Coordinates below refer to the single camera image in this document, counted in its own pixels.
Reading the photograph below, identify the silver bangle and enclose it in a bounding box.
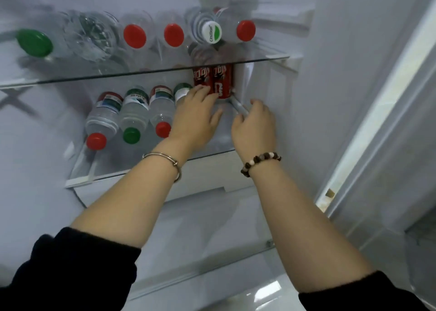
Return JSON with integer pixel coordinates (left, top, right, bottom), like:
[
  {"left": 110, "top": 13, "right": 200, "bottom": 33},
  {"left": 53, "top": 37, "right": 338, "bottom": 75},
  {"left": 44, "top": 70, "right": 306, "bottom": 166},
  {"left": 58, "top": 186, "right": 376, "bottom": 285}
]
[{"left": 142, "top": 152, "right": 182, "bottom": 183}]

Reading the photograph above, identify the white green cap bottle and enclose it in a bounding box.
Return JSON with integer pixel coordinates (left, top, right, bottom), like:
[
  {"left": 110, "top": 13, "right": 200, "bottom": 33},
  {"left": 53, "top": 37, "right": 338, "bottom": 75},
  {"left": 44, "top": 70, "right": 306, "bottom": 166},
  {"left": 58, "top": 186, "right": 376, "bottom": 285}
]
[{"left": 185, "top": 7, "right": 223, "bottom": 45}]

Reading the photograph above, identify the person's black sleeve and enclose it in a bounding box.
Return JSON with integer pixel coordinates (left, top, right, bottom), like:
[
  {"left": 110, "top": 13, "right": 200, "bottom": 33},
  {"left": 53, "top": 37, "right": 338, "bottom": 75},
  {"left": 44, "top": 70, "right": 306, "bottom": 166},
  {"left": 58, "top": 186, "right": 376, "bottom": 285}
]
[
  {"left": 298, "top": 270, "right": 430, "bottom": 311},
  {"left": 0, "top": 227, "right": 142, "bottom": 311}
]

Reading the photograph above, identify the white refrigerator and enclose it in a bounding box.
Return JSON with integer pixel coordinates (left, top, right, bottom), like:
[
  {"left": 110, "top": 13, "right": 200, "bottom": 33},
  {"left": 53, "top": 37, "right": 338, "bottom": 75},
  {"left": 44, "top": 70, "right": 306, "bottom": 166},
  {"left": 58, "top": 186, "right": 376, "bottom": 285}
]
[{"left": 0, "top": 0, "right": 436, "bottom": 311}]

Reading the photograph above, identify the person's right hand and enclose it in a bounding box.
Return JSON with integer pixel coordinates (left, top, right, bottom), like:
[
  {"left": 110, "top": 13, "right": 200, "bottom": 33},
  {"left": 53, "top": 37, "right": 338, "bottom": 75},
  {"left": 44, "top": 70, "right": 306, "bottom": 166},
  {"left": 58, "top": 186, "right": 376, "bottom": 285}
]
[{"left": 231, "top": 99, "right": 277, "bottom": 164}]

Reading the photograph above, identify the red can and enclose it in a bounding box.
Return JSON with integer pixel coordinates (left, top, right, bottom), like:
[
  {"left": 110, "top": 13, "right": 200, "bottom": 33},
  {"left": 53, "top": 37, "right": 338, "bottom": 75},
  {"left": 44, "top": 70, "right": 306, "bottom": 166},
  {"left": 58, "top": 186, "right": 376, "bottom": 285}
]
[
  {"left": 213, "top": 63, "right": 234, "bottom": 100},
  {"left": 192, "top": 64, "right": 214, "bottom": 90}
]

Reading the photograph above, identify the person's right forearm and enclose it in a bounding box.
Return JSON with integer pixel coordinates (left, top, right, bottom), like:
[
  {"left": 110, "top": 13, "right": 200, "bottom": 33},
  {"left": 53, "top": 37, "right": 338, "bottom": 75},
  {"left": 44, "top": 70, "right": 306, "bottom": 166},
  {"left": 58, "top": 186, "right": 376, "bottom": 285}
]
[{"left": 247, "top": 157, "right": 375, "bottom": 294}]

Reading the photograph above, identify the person's black left sleeve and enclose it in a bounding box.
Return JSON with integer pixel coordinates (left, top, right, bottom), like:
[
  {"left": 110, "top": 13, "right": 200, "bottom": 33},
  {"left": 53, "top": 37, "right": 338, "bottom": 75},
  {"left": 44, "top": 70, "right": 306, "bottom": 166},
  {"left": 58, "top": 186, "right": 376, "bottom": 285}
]
[{"left": 0, "top": 227, "right": 142, "bottom": 311}]

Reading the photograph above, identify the person's left hand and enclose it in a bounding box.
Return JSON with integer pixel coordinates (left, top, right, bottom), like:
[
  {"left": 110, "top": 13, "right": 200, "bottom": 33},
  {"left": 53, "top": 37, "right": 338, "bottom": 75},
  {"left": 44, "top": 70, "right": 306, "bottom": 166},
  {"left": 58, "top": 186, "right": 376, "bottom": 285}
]
[{"left": 153, "top": 84, "right": 224, "bottom": 167}]

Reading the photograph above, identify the person's black right sleeve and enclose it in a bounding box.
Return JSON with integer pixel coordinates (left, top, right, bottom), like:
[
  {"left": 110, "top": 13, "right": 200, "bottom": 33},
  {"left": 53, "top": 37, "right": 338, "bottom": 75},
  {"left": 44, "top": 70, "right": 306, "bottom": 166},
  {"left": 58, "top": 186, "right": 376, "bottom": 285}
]
[{"left": 298, "top": 270, "right": 430, "bottom": 311}]

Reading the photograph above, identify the brown white beaded bracelet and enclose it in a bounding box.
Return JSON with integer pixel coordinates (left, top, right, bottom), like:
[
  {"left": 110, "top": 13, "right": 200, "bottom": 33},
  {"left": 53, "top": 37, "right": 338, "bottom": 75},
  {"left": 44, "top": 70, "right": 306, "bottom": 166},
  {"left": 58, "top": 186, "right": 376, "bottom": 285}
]
[{"left": 240, "top": 152, "right": 282, "bottom": 178}]

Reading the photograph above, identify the white crisper drawer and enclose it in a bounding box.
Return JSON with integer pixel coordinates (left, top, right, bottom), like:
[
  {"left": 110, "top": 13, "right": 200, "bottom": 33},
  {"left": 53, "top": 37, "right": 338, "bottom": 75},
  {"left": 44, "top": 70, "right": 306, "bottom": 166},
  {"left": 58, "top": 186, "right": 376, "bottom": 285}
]
[{"left": 73, "top": 150, "right": 259, "bottom": 209}]

